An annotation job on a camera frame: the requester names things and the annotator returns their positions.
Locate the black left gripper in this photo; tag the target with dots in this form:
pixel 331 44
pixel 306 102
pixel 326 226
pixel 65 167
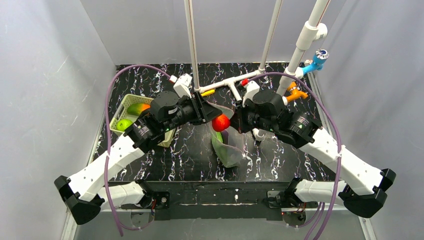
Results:
pixel 199 108

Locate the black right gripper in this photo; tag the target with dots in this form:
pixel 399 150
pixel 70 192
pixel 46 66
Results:
pixel 241 119

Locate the red apple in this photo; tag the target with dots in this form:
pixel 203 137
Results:
pixel 220 123

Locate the clear zip top bag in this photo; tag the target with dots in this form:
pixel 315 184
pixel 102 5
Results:
pixel 235 141

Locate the green leafy vegetable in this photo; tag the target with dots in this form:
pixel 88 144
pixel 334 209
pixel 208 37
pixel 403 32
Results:
pixel 221 149

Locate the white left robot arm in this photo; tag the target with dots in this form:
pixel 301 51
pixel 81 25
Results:
pixel 87 192

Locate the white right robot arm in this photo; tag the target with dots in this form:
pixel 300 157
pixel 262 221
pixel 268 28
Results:
pixel 360 187

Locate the orange faucet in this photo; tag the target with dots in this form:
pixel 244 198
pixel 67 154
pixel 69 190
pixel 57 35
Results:
pixel 295 93

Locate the green mango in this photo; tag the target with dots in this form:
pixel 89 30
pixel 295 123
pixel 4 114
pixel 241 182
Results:
pixel 137 108

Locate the pale green plastic basket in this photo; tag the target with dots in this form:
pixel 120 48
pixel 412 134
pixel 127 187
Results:
pixel 121 113

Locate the green apple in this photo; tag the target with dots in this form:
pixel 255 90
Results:
pixel 123 124

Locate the blue faucet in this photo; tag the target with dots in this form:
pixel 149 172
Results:
pixel 318 60

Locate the white faucet pipe stand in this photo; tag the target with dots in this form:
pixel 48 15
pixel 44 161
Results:
pixel 312 30

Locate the yellow handled screwdriver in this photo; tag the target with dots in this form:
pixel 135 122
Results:
pixel 208 93

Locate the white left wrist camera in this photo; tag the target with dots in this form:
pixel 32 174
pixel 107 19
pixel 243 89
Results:
pixel 181 85

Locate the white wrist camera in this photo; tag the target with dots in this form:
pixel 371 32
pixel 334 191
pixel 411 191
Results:
pixel 181 85
pixel 251 88

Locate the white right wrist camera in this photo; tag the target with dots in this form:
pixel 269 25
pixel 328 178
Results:
pixel 251 88

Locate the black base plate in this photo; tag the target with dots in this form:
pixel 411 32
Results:
pixel 178 200

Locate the white pvc pipe frame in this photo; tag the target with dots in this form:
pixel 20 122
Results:
pixel 227 82

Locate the aluminium rail frame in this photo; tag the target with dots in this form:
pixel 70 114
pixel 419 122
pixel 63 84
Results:
pixel 358 186

